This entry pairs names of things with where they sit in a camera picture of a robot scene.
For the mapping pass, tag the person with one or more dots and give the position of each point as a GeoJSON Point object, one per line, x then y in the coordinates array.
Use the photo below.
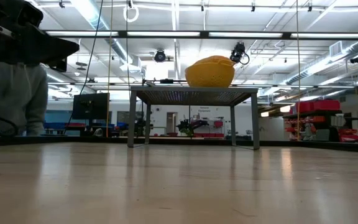
{"type": "Point", "coordinates": [14, 93]}

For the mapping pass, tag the yellow plastic colander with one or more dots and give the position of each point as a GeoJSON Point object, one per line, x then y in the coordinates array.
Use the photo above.
{"type": "Point", "coordinates": [210, 76]}

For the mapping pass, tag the black overhead camera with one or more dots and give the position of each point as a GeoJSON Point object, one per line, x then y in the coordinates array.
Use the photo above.
{"type": "Point", "coordinates": [237, 53]}

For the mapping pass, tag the small parts bin rack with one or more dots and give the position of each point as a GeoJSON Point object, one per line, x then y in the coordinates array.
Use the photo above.
{"type": "Point", "coordinates": [319, 121]}

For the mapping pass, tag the yellow mango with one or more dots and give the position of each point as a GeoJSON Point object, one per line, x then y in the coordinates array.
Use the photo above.
{"type": "Point", "coordinates": [213, 59]}

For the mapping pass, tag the grey perforated metal stand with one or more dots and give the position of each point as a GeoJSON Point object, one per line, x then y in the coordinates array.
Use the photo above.
{"type": "Point", "coordinates": [194, 95]}

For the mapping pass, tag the black monitor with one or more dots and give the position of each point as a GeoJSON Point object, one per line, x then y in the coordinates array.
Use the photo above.
{"type": "Point", "coordinates": [90, 106]}

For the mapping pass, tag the black round ceiling lamp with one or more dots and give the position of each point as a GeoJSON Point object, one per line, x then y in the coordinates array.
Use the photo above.
{"type": "Point", "coordinates": [160, 56]}

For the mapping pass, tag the grey ventilation duct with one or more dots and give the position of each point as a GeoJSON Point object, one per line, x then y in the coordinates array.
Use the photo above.
{"type": "Point", "coordinates": [322, 63]}

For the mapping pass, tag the dark leafy plant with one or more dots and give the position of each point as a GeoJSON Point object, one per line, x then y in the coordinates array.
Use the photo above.
{"type": "Point", "coordinates": [186, 127]}

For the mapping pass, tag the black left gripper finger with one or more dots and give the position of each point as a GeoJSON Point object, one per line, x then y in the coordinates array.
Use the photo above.
{"type": "Point", "coordinates": [48, 48]}
{"type": "Point", "coordinates": [59, 65]}

